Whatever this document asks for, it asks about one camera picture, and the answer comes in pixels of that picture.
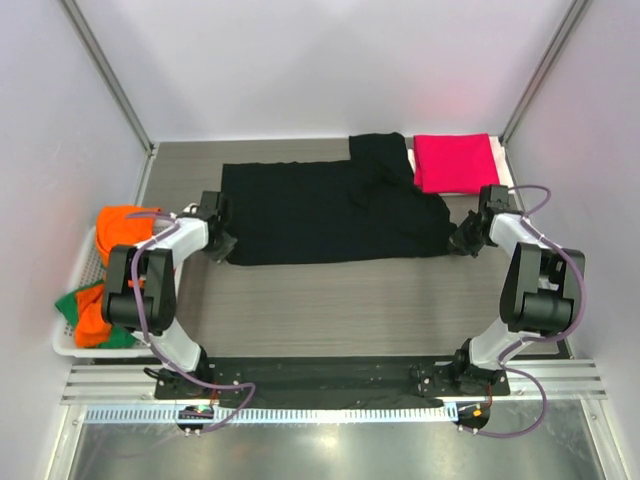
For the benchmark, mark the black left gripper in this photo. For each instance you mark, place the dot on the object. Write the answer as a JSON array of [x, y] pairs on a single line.
[[224, 251]]

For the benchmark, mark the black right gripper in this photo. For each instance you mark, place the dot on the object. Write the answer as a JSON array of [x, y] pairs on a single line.
[[458, 243]]

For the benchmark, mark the black t-shirt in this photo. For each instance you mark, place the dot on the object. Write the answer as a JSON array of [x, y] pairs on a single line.
[[364, 208]]

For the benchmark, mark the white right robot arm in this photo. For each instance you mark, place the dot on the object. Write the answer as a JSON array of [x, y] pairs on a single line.
[[542, 297]]

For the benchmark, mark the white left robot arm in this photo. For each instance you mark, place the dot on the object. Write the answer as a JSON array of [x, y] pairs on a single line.
[[139, 293]]

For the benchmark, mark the folded pink t-shirt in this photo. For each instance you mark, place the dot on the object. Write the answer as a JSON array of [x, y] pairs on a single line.
[[457, 165]]

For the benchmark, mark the orange t-shirt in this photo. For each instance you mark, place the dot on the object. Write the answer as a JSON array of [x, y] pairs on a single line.
[[115, 225]]

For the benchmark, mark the white plastic laundry basket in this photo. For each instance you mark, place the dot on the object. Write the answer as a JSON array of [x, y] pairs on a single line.
[[87, 271]]

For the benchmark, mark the green t-shirt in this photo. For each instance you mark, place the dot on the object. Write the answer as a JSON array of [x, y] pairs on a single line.
[[67, 305]]

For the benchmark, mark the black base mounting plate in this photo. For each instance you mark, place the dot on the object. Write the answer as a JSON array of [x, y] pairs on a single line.
[[416, 380]]

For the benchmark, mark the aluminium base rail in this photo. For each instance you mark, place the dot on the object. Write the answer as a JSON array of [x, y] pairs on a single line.
[[561, 379]]

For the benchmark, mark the white slotted cable duct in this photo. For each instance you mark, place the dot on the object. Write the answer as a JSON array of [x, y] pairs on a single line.
[[199, 414]]

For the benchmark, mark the left aluminium frame post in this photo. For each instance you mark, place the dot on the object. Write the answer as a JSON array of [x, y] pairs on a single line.
[[101, 63]]

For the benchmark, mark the aluminium frame post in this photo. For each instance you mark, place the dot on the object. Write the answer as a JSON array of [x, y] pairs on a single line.
[[101, 63], [559, 40]]

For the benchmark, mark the right aluminium frame post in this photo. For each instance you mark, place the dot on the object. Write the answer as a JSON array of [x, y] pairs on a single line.
[[559, 40]]

